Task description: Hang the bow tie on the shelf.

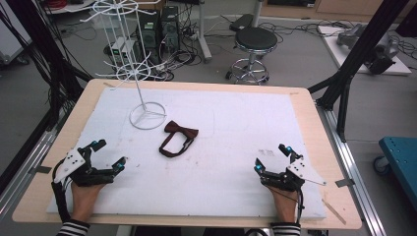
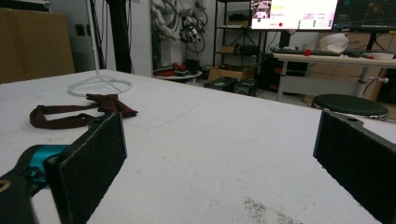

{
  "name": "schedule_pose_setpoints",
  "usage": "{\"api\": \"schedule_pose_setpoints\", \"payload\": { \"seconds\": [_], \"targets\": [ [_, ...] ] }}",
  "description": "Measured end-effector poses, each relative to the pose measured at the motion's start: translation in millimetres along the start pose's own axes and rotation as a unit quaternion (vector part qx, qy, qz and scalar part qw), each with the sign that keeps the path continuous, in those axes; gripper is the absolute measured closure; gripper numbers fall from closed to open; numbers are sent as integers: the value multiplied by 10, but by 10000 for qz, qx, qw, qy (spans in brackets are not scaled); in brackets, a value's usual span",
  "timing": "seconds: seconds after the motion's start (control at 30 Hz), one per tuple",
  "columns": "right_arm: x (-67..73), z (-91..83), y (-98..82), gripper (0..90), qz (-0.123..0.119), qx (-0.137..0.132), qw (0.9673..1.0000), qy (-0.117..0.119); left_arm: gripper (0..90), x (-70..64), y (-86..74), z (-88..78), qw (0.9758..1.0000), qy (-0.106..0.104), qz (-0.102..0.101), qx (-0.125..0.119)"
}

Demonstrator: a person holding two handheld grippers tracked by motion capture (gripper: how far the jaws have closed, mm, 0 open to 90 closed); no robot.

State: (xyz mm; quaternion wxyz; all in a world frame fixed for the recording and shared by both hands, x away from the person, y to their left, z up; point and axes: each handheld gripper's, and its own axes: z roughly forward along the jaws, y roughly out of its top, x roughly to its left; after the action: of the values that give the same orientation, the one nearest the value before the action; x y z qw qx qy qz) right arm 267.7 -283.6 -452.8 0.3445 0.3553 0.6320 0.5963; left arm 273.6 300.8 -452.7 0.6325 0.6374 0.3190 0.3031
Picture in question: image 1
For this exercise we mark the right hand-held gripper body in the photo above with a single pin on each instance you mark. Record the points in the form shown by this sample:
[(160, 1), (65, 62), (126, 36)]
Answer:
[(300, 171)]

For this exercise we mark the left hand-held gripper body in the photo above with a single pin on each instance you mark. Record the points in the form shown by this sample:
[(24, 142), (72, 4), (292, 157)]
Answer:
[(73, 164)]

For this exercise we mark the dark red bow tie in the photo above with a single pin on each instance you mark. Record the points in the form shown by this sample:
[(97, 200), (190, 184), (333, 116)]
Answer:
[(182, 130)]

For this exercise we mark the person's right hand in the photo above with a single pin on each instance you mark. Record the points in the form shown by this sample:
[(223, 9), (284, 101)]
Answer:
[(285, 205)]

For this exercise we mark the person's left hand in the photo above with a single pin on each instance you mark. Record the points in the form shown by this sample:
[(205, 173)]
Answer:
[(83, 201)]

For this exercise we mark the grey tape strip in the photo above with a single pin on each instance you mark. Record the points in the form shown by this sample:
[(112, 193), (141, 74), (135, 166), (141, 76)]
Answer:
[(41, 169), (344, 182)]

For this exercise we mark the white foam mat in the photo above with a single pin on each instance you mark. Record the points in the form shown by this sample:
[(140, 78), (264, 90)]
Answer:
[(223, 157)]

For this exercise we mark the light wooden table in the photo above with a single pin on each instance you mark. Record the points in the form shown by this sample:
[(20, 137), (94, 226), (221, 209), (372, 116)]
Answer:
[(309, 114)]

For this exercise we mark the thin wooden stick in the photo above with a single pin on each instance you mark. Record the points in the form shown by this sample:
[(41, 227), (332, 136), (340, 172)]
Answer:
[(333, 211)]

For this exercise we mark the person's right striped sleeve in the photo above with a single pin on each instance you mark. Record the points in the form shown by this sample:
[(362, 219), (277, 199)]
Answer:
[(285, 229)]

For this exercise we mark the person's striped sleeve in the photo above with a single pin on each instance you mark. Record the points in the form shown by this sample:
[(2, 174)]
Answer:
[(285, 229), (73, 228)]

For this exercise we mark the person's left striped sleeve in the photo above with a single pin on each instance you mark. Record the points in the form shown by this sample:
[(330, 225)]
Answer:
[(73, 228)]

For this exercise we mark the small white electronics box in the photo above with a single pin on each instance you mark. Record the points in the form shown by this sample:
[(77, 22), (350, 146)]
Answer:
[(122, 50)]

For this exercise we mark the blue wheeled cart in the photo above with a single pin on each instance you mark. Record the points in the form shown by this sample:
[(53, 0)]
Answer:
[(401, 164)]

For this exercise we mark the white floor board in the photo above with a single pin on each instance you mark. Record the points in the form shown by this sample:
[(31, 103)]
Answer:
[(341, 52)]

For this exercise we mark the black round stool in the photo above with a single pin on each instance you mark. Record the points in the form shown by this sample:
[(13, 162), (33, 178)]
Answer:
[(255, 39)]

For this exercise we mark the black computer tower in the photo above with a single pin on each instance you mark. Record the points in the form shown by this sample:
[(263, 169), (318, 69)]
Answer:
[(149, 32), (170, 29)]

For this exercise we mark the grey machine part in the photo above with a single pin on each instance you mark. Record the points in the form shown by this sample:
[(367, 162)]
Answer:
[(352, 36)]

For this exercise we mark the flat black floor device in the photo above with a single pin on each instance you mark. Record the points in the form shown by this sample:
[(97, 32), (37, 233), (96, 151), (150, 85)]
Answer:
[(242, 22)]

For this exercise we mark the grey desk leg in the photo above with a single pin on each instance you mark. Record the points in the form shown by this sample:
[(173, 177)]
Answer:
[(203, 32)]

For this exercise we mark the aluminium side rail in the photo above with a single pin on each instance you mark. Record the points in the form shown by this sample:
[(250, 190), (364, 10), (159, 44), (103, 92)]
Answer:
[(354, 170), (29, 164)]

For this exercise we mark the black metal frame strut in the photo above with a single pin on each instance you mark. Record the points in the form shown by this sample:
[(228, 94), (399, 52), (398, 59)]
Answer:
[(39, 39), (357, 55)]

